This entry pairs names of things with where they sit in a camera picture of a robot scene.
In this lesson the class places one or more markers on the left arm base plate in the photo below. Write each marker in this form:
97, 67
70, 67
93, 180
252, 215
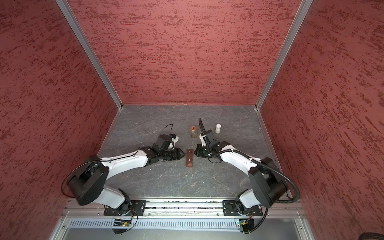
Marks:
138, 207

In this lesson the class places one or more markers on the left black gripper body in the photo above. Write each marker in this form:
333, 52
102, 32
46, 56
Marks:
172, 155

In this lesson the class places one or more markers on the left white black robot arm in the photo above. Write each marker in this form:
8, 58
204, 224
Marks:
87, 182

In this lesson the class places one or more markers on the left aluminium corner post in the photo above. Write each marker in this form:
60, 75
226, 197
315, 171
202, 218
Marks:
80, 35

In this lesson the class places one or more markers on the aluminium front rail frame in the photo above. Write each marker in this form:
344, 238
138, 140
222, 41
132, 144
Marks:
182, 208

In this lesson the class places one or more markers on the aluminium corner post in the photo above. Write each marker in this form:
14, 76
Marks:
290, 37
80, 35

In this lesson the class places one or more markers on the brown pill organizer strip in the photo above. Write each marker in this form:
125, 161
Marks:
189, 158

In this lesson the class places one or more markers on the amber glass pill jar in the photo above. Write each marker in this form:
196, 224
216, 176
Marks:
193, 132

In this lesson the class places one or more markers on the white slotted cable duct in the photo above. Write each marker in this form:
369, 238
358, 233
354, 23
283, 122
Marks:
229, 225

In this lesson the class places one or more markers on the right aluminium corner post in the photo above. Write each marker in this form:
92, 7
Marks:
290, 37

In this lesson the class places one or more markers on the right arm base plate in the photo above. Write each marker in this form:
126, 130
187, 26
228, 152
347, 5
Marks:
229, 207

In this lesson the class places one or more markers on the white pill bottle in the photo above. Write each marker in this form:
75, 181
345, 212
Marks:
218, 128

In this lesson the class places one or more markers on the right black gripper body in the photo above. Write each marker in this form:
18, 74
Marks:
202, 151

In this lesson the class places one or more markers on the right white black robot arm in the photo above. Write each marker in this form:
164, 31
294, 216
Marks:
267, 183

